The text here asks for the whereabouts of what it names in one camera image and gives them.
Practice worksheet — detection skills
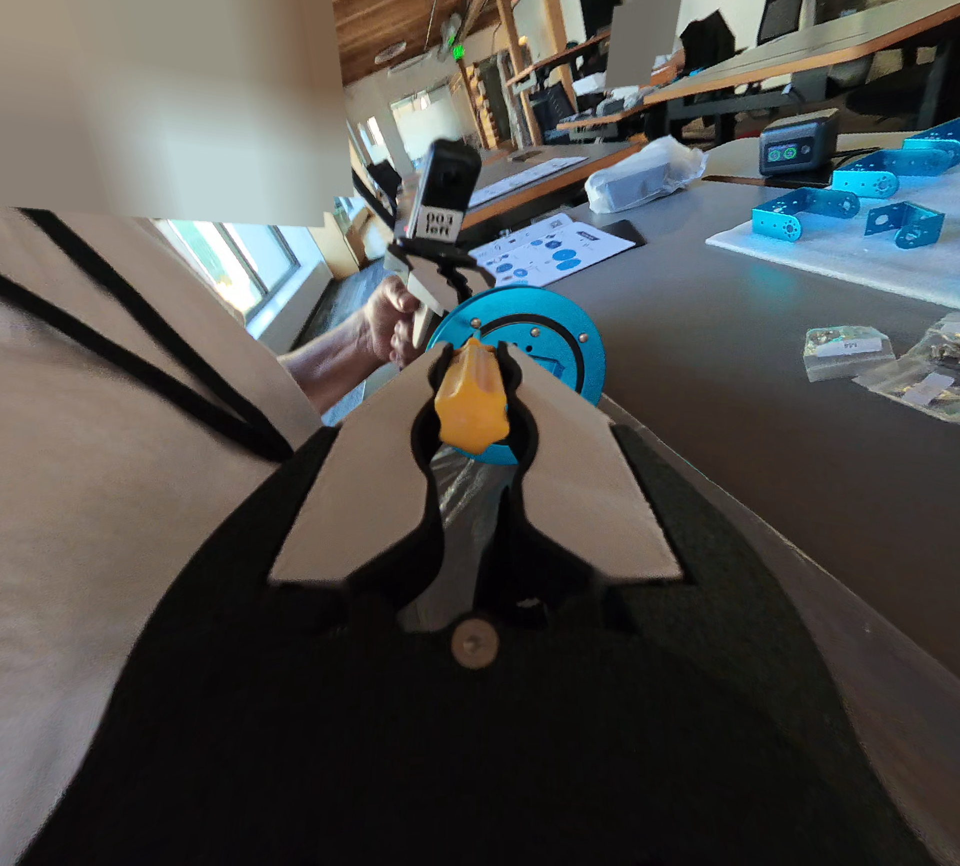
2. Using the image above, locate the blue metal turntable disc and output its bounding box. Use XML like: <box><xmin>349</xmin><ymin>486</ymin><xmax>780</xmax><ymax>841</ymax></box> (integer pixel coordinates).
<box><xmin>423</xmin><ymin>286</ymin><xmax>607</xmax><ymax>467</ymax></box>

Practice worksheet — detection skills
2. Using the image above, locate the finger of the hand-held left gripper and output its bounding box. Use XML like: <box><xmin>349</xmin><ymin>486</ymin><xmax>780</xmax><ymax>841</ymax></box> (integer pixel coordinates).
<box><xmin>408</xmin><ymin>260</ymin><xmax>474</xmax><ymax>321</ymax></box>

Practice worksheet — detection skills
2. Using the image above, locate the black lanyard strap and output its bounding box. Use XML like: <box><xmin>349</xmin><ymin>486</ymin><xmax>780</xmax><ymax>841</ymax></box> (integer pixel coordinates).
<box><xmin>0</xmin><ymin>209</ymin><xmax>295</xmax><ymax>463</ymax></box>

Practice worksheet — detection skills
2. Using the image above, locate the white foam sheet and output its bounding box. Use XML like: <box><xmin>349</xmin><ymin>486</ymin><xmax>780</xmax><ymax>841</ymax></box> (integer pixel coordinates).
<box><xmin>705</xmin><ymin>187</ymin><xmax>960</xmax><ymax>308</ymax></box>

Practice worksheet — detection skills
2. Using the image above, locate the pile of small screw bags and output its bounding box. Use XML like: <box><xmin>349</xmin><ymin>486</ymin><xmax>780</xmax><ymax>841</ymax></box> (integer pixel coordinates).
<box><xmin>802</xmin><ymin>311</ymin><xmax>960</xmax><ymax>424</ymax></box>

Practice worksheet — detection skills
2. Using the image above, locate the white wrapped package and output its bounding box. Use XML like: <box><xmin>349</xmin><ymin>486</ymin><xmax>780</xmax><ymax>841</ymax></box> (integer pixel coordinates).
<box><xmin>583</xmin><ymin>136</ymin><xmax>708</xmax><ymax>214</ymax></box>

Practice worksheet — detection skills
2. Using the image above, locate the blue round ended bracket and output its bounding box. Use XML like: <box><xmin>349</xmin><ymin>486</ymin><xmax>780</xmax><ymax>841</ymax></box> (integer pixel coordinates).
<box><xmin>900</xmin><ymin>119</ymin><xmax>960</xmax><ymax>153</ymax></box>

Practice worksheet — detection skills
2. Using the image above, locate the wooden edged desk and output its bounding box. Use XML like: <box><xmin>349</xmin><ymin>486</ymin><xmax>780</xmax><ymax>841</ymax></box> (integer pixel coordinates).
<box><xmin>397</xmin><ymin>142</ymin><xmax>650</xmax><ymax>229</ymax></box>
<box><xmin>643</xmin><ymin>0</ymin><xmax>960</xmax><ymax>109</ymax></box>

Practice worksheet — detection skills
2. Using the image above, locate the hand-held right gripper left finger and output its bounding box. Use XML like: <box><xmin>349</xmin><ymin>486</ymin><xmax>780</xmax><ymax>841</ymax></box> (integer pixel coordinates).
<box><xmin>268</xmin><ymin>343</ymin><xmax>451</xmax><ymax>585</ymax></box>

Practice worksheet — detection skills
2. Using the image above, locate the person's left hand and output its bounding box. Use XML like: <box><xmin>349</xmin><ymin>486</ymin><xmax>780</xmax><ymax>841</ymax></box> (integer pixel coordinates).
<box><xmin>367</xmin><ymin>277</ymin><xmax>425</xmax><ymax>366</ymax></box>

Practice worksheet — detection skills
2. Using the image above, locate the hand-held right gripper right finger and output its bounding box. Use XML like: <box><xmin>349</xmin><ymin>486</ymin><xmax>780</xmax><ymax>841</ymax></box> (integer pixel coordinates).
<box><xmin>501</xmin><ymin>343</ymin><xmax>684</xmax><ymax>585</ymax></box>

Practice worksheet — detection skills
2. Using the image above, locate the person's left forearm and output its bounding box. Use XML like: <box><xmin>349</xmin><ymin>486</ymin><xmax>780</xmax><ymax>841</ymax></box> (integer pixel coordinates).
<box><xmin>279</xmin><ymin>322</ymin><xmax>384</xmax><ymax>417</ymax></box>

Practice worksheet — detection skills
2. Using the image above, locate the printed paper sheet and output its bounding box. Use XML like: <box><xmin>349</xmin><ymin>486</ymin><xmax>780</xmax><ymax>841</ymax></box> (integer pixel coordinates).
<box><xmin>465</xmin><ymin>157</ymin><xmax>591</xmax><ymax>208</ymax></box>

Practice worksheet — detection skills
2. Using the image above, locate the black chair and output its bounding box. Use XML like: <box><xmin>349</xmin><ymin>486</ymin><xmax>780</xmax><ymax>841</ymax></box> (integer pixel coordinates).
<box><xmin>678</xmin><ymin>11</ymin><xmax>736</xmax><ymax>75</ymax></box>
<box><xmin>756</xmin><ymin>0</ymin><xmax>811</xmax><ymax>47</ymax></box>

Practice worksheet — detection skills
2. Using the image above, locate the white instruction booklet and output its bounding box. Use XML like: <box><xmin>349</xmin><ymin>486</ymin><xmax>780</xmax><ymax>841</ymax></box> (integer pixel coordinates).
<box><xmin>468</xmin><ymin>213</ymin><xmax>637</xmax><ymax>289</ymax></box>

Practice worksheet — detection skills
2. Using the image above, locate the orange handled screwdriver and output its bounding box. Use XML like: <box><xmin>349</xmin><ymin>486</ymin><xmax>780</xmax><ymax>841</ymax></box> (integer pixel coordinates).
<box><xmin>433</xmin><ymin>335</ymin><xmax>513</xmax><ymax>456</ymax></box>

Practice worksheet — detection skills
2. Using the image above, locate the clear plastic bag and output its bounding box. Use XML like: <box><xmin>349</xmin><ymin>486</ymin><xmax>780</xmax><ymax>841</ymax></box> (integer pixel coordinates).
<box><xmin>397</xmin><ymin>393</ymin><xmax>960</xmax><ymax>859</ymax></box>

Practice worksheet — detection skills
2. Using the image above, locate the grey power station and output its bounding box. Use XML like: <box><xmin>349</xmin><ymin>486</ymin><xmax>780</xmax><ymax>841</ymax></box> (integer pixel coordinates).
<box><xmin>759</xmin><ymin>108</ymin><xmax>843</xmax><ymax>177</ymax></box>

